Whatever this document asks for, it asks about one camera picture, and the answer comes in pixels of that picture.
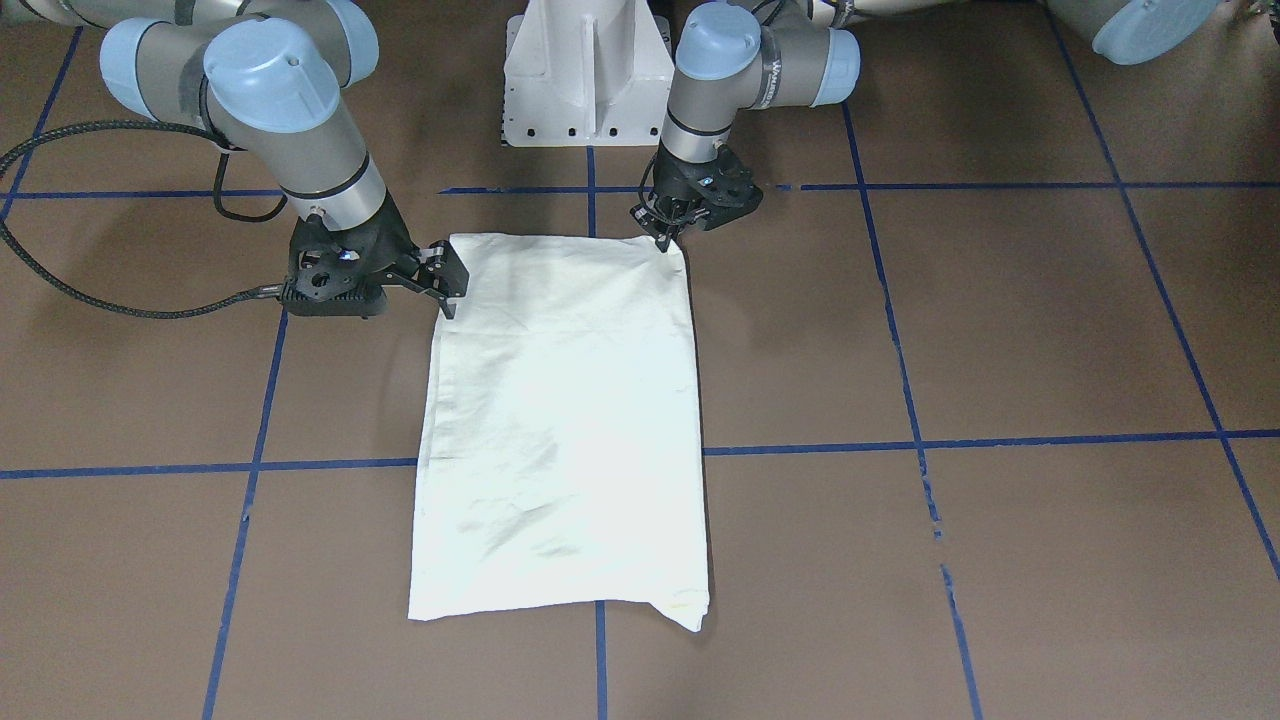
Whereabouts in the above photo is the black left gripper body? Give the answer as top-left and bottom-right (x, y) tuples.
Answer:
(652, 145), (731, 225)

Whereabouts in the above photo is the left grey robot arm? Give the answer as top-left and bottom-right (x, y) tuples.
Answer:
(631, 1), (934, 251)

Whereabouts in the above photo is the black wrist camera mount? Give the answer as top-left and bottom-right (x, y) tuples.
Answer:
(692, 145), (764, 231)
(279, 217), (389, 318)

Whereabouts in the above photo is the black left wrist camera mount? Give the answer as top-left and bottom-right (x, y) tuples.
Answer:
(692, 145), (764, 231)

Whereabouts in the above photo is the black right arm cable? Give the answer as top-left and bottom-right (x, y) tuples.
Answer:
(0, 120), (291, 322)

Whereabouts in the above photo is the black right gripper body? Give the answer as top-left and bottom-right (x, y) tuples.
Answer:
(320, 195), (420, 291)

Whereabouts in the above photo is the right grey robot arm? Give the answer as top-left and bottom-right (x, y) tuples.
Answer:
(3, 1), (468, 319)

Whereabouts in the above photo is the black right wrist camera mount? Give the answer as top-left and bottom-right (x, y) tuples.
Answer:
(279, 217), (389, 318)

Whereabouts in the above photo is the cream long-sleeve cat shirt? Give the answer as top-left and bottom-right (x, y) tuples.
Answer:
(408, 233), (710, 633)

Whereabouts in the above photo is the white camera post base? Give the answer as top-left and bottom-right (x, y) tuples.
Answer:
(500, 1), (675, 149)

